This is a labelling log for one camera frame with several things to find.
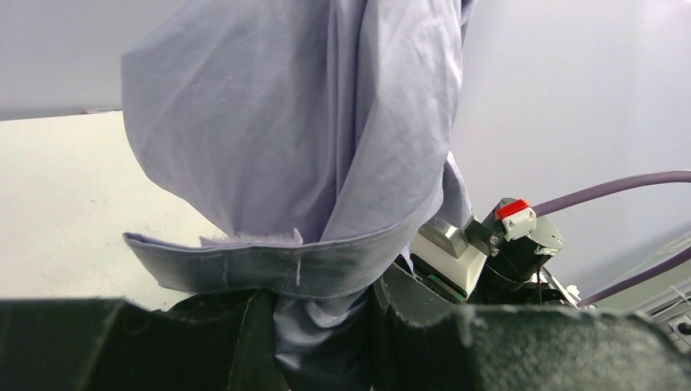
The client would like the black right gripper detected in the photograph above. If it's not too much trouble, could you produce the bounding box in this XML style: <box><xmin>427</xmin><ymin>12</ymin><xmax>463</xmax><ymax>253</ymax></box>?
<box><xmin>464</xmin><ymin>198</ymin><xmax>578</xmax><ymax>305</ymax></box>

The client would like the aluminium frame rail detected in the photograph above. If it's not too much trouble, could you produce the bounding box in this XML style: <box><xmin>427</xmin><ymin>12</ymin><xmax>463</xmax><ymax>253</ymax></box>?
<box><xmin>592</xmin><ymin>261</ymin><xmax>690</xmax><ymax>355</ymax></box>

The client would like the lavender folding umbrella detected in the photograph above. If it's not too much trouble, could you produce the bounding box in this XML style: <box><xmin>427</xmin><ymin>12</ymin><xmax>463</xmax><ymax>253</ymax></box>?
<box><xmin>121</xmin><ymin>0</ymin><xmax>475</xmax><ymax>390</ymax></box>

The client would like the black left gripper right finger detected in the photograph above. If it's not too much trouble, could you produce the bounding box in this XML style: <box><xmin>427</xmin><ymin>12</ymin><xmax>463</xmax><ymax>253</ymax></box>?
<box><xmin>369</xmin><ymin>266</ymin><xmax>690</xmax><ymax>390</ymax></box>

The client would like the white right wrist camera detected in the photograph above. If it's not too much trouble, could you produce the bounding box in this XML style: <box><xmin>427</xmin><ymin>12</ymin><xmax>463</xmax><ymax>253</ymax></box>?
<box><xmin>410</xmin><ymin>215</ymin><xmax>487</xmax><ymax>302</ymax></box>

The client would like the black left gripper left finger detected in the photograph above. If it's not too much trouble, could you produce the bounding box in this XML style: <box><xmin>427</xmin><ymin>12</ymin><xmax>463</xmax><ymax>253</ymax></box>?
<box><xmin>1</xmin><ymin>290</ymin><xmax>287</xmax><ymax>390</ymax></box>

